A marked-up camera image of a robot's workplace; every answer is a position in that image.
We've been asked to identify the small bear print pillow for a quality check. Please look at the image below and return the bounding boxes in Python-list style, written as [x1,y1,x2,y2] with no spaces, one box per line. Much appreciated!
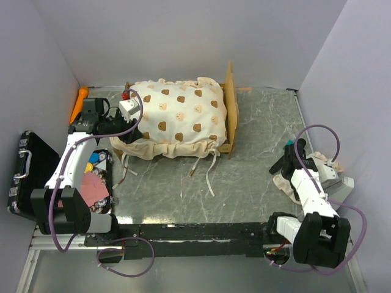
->
[272,151,345,199]

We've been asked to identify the wooden pet bed frame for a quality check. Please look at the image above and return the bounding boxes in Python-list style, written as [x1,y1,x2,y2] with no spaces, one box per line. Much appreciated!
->
[113,60,241,160]

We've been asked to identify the bear print bed mattress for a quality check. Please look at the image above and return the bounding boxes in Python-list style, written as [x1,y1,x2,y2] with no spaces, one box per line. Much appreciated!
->
[109,76,228,198]

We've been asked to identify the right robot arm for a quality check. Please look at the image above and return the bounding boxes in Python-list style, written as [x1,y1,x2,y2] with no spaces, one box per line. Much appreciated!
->
[266,139,351,269]

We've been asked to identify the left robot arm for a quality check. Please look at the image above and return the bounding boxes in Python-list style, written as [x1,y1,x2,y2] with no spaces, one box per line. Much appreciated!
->
[31,93,143,245]

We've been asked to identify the orange plastic carrot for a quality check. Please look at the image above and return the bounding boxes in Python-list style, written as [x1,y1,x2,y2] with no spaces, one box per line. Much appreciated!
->
[70,86,89,124]

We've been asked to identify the blue round cap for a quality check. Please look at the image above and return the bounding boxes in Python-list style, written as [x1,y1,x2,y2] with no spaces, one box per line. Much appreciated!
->
[89,152,100,164]

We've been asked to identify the yellow round cap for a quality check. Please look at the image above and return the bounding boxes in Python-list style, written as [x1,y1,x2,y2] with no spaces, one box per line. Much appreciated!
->
[84,162,93,173]

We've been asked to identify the white lint roller box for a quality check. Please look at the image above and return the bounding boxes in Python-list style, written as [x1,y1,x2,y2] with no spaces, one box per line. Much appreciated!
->
[325,176,355,202]

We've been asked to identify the pink paper sheets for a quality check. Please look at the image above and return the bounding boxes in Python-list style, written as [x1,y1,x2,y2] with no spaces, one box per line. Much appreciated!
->
[71,172,109,207]

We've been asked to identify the black open carrying case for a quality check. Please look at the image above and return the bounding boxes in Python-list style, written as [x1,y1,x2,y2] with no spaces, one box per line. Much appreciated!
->
[8,131,61,221]

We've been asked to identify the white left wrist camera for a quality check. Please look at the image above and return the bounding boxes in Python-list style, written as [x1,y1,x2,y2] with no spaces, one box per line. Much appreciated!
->
[119,91,140,121]

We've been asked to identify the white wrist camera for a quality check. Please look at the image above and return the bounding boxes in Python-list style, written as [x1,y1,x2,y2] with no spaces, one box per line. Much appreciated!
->
[317,162,338,183]
[119,91,140,121]

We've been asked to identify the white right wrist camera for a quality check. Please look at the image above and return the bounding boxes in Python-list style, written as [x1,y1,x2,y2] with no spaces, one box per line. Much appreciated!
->
[317,162,338,183]

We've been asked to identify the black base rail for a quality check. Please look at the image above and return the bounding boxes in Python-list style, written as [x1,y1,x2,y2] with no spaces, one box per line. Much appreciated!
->
[84,222,286,260]

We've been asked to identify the aluminium frame rail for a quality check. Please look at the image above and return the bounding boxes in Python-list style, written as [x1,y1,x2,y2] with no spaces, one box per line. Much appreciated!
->
[29,225,354,251]

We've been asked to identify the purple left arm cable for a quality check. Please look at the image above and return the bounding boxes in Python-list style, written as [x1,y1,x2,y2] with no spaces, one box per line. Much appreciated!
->
[48,88,156,278]

